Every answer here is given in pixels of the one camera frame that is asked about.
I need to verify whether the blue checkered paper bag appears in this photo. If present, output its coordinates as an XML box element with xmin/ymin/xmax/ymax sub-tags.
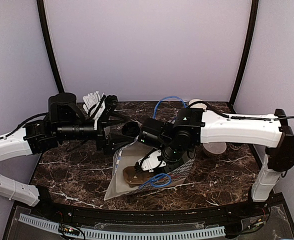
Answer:
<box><xmin>103</xmin><ymin>94</ymin><xmax>197</xmax><ymax>201</ymax></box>

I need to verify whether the wrapped white straws bundle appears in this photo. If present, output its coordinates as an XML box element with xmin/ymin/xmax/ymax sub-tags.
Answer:
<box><xmin>83</xmin><ymin>91</ymin><xmax>102</xmax><ymax>114</ymax></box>

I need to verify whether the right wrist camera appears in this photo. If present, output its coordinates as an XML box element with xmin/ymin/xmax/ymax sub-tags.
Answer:
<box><xmin>134</xmin><ymin>149</ymin><xmax>167</xmax><ymax>173</ymax></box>

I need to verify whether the white ceramic bowl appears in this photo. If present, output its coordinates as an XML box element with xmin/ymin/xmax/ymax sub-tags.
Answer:
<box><xmin>202</xmin><ymin>142</ymin><xmax>227</xmax><ymax>157</ymax></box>

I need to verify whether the stack of paper cups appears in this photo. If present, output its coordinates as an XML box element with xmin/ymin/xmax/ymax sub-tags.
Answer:
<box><xmin>188</xmin><ymin>98</ymin><xmax>207</xmax><ymax>110</ymax></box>

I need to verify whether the stack of black lids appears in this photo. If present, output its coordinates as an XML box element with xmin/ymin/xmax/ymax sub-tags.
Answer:
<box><xmin>121</xmin><ymin>121</ymin><xmax>140</xmax><ymax>138</ymax></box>

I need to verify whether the left black frame post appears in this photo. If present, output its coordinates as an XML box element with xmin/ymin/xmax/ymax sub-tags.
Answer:
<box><xmin>36</xmin><ymin>0</ymin><xmax>65</xmax><ymax>93</ymax></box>

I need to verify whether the right black frame post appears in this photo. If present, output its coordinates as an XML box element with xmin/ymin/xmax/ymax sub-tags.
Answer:
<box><xmin>228</xmin><ymin>0</ymin><xmax>259</xmax><ymax>107</ymax></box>

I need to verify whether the white cable duct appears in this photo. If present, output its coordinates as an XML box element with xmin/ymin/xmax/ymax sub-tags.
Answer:
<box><xmin>18</xmin><ymin>213</ymin><xmax>226</xmax><ymax>240</ymax></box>

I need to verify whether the black frame post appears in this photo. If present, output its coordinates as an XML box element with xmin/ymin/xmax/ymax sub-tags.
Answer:
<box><xmin>36</xmin><ymin>0</ymin><xmax>65</xmax><ymax>93</ymax></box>
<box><xmin>228</xmin><ymin>0</ymin><xmax>259</xmax><ymax>107</ymax></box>

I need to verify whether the cardboard cup carrier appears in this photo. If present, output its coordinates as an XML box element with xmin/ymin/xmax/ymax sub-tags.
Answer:
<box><xmin>123</xmin><ymin>166</ymin><xmax>154</xmax><ymax>188</ymax></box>

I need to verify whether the black paper coffee cup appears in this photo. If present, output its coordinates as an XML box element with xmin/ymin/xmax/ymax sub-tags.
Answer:
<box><xmin>229</xmin><ymin>142</ymin><xmax>243</xmax><ymax>151</ymax></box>

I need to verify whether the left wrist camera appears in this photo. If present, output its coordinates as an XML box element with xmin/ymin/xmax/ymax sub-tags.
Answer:
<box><xmin>86</xmin><ymin>94</ymin><xmax>119</xmax><ymax>131</ymax></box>

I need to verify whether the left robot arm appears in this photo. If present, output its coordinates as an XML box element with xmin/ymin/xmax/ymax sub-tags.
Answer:
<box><xmin>0</xmin><ymin>92</ymin><xmax>140</xmax><ymax>218</ymax></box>

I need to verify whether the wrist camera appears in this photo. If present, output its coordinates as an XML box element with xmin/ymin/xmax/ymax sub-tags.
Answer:
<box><xmin>134</xmin><ymin>149</ymin><xmax>167</xmax><ymax>173</ymax></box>
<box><xmin>86</xmin><ymin>94</ymin><xmax>119</xmax><ymax>131</ymax></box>

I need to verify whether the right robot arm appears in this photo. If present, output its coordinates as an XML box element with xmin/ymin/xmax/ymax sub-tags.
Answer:
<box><xmin>135</xmin><ymin>106</ymin><xmax>294</xmax><ymax>217</ymax></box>

